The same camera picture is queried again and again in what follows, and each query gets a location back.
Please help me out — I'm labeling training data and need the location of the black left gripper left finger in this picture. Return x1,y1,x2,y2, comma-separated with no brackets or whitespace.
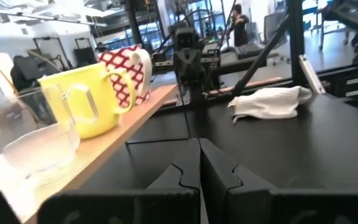
37,138,202,224

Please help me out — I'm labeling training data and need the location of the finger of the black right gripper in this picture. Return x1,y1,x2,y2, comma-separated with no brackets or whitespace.
179,51,190,78
189,51,200,78

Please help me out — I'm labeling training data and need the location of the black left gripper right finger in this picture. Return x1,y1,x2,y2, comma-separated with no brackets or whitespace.
200,138,358,224

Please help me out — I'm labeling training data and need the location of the red white patterned mug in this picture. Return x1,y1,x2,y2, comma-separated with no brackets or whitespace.
97,44,153,108

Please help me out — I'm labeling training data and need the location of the yellow mug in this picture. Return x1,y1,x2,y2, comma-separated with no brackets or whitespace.
37,61,137,140

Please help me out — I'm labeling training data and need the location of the clear glass cup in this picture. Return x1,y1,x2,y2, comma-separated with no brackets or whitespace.
0,83,99,184

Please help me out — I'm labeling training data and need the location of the wooden shelf with black legs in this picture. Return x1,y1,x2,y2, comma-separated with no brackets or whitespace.
0,83,193,224

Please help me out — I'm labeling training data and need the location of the person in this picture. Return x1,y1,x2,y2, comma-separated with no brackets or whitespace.
94,42,109,53
230,3,250,47

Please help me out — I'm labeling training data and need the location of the grey office chair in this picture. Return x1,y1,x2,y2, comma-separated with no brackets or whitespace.
264,12,289,42

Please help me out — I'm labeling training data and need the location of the white crumpled cloth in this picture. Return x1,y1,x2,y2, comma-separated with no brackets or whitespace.
227,85,313,125

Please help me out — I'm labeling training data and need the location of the black drawer cabinet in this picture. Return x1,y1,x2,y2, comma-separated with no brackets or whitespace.
328,70,358,107

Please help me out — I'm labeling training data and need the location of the black aluminium table frame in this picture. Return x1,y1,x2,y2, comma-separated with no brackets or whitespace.
124,0,358,110

